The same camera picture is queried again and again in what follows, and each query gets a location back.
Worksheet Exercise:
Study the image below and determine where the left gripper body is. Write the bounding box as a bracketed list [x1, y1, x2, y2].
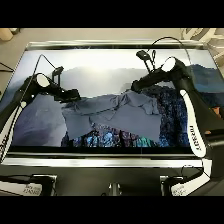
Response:
[59, 88, 81, 103]

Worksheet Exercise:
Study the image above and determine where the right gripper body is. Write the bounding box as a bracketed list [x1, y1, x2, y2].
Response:
[130, 78, 148, 93]

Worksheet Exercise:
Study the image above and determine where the grey shirt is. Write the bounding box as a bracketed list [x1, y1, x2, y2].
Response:
[60, 90, 163, 144]

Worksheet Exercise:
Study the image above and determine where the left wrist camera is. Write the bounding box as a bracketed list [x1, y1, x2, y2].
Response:
[51, 66, 65, 88]

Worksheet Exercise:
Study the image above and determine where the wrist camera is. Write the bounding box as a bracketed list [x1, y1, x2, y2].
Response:
[135, 49, 158, 73]
[51, 66, 65, 88]

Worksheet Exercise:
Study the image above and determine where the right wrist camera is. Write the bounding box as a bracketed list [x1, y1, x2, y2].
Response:
[135, 49, 158, 73]

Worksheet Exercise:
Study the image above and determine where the black cable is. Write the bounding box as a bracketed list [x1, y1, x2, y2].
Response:
[27, 53, 56, 81]
[146, 36, 194, 68]

